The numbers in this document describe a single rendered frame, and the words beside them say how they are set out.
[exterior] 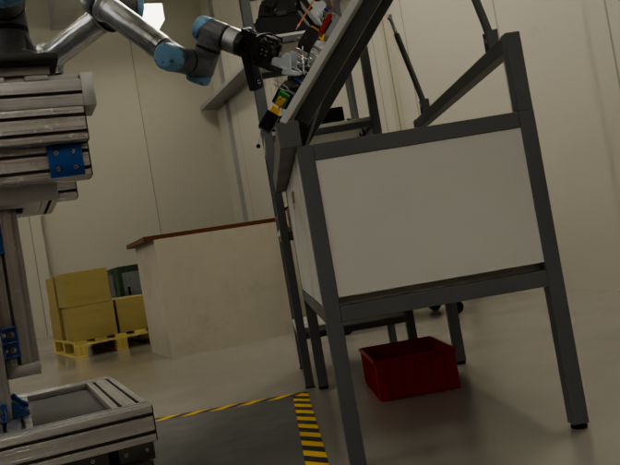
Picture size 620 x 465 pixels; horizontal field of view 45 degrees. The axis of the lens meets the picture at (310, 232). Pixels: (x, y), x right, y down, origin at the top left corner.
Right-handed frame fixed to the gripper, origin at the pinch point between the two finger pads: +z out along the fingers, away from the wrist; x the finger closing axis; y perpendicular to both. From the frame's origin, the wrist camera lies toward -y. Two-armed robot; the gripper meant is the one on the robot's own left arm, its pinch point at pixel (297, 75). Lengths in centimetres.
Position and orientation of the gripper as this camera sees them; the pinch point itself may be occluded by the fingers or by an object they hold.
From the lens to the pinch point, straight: 216.2
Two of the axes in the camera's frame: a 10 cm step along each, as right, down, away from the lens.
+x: 4.7, -3.7, 8.0
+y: 2.2, -8.3, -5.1
